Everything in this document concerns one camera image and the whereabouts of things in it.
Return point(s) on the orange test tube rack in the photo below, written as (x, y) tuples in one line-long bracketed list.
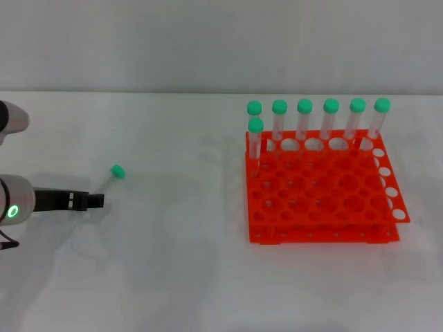
[(322, 193)]

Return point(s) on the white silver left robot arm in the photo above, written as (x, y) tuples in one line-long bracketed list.
[(17, 197)]

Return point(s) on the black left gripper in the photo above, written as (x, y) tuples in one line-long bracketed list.
[(55, 200)]

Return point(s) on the clear test tube green cap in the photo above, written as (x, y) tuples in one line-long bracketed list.
[(117, 171), (331, 105), (358, 104), (382, 104), (279, 106), (256, 125), (305, 106), (254, 107)]

